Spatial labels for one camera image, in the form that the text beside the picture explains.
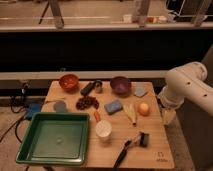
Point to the translucent cone gripper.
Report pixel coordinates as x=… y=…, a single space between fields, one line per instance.
x=168 y=116

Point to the black whiteboard eraser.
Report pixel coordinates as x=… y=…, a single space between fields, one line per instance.
x=87 y=89

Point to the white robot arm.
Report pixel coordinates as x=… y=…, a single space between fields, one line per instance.
x=186 y=81

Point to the green plastic tray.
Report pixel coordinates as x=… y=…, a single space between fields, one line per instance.
x=55 y=139

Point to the orange fruit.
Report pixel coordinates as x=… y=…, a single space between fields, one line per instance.
x=143 y=109

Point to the yellow banana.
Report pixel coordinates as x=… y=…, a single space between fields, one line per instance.
x=130 y=113

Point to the purple bowl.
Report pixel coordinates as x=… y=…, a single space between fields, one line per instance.
x=121 y=85

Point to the blue sponge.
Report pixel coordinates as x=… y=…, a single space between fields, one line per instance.
x=113 y=107

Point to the white paper cup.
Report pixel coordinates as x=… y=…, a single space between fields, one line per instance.
x=103 y=130

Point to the small metal cup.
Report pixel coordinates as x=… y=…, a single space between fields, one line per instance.
x=98 y=86

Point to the dark grape bunch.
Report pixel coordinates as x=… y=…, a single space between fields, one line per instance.
x=87 y=102

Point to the red bowl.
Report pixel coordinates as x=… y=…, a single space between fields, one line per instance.
x=69 y=82

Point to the grey round lid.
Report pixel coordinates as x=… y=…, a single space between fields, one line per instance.
x=60 y=106

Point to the blue power box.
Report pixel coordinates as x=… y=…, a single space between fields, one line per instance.
x=32 y=109

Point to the black handled brush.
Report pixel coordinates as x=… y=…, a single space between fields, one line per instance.
x=141 y=140

